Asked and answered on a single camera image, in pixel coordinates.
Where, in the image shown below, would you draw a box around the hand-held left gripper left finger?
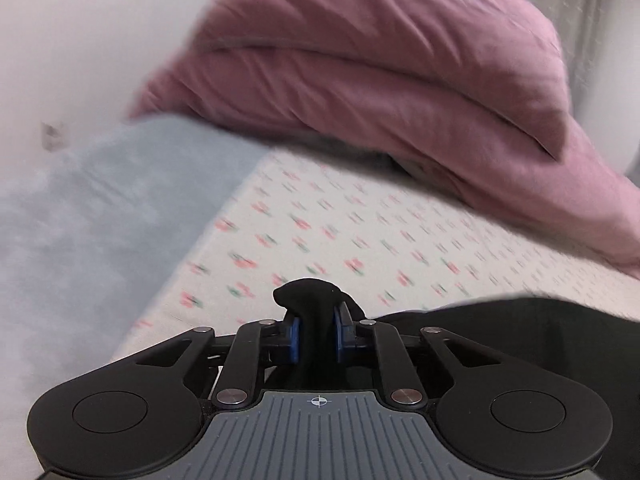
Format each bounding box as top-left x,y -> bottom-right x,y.
134,316 -> 304,408

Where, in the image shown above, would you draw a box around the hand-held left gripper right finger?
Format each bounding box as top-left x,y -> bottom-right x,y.
332,302 -> 502,407

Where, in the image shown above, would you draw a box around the black pants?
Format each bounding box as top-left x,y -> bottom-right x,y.
272,278 -> 640,480

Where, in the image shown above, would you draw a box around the cherry print bedsheet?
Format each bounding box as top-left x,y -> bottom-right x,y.
107,147 -> 640,363

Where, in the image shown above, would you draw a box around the light blue fleece blanket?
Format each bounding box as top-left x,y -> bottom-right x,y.
0,116 -> 273,461

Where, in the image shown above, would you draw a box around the pink duvet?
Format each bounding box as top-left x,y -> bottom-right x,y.
127,0 -> 640,281

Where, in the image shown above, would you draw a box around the grey star print curtain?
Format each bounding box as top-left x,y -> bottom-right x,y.
467,0 -> 621,116

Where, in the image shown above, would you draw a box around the wall socket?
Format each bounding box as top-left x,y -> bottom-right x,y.
40,121 -> 64,152

